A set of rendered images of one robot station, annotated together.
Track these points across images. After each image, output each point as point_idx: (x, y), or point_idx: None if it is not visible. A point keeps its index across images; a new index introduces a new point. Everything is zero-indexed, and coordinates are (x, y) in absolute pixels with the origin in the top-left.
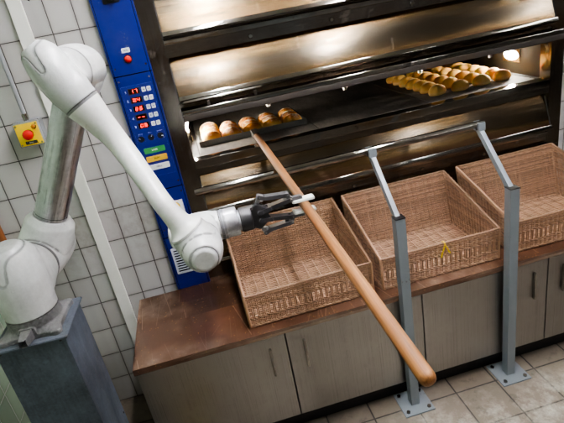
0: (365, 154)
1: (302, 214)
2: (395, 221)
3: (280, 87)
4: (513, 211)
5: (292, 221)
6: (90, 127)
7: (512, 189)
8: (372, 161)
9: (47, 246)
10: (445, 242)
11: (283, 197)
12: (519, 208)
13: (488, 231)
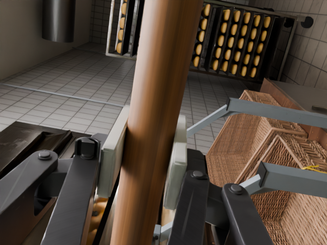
0: (153, 240)
1: (195, 156)
2: (269, 172)
3: None
4: (255, 103)
5: (226, 187)
6: None
7: (228, 99)
8: (167, 231)
9: None
10: (303, 167)
11: (37, 173)
12: (251, 101)
13: (282, 140)
